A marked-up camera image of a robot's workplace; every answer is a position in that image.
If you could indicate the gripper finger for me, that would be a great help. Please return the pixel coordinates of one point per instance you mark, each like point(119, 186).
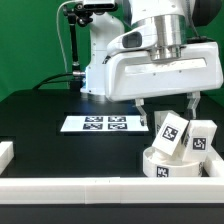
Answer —
point(194, 99)
point(141, 111)

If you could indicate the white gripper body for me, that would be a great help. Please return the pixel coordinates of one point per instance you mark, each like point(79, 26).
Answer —
point(131, 74)

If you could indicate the white round stool seat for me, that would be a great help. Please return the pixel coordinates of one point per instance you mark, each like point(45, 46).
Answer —
point(155, 166)

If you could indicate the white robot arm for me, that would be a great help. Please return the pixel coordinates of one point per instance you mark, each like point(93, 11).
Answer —
point(166, 20)

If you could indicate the white sheet with tags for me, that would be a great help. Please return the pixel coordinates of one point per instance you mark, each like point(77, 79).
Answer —
point(103, 123)

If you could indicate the white left fence block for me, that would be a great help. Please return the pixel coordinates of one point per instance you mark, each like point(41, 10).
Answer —
point(6, 154)

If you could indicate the overhead camera bar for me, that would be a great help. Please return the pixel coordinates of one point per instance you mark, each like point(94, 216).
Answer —
point(99, 4)

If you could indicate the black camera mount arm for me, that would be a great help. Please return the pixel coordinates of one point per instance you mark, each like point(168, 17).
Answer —
point(76, 16)

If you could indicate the white front fence rail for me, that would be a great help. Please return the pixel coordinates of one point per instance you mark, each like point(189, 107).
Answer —
point(111, 190)

